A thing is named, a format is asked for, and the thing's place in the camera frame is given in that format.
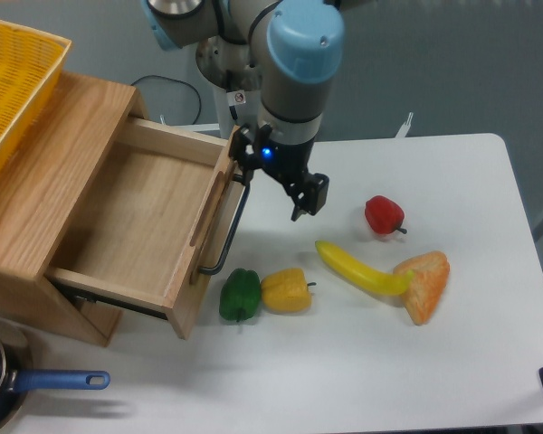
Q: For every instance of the yellow toy banana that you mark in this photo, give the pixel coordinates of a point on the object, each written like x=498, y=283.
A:
x=360, y=274

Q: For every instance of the wooden drawer cabinet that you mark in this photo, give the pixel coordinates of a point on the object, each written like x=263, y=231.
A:
x=40, y=189

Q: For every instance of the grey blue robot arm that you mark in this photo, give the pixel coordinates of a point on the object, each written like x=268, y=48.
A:
x=276, y=61

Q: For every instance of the yellow plastic basket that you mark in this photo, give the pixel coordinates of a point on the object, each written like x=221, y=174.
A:
x=31, y=62

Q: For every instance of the red toy bell pepper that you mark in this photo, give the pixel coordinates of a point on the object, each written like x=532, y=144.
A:
x=384, y=216

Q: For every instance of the black metal drawer handle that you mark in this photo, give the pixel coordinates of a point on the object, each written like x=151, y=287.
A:
x=219, y=265

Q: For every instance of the blue handled frying pan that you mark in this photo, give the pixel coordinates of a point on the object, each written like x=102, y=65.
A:
x=18, y=376

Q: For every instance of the green toy bell pepper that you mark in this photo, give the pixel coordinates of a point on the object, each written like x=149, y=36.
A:
x=240, y=296

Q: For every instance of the orange toy fruit slice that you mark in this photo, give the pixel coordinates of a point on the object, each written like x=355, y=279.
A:
x=431, y=273

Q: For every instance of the yellow toy bell pepper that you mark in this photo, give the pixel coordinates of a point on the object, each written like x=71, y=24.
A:
x=286, y=291

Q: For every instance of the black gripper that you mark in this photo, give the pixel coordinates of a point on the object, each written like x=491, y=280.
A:
x=286, y=164

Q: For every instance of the wooden top drawer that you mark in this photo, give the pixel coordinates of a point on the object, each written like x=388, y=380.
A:
x=153, y=220

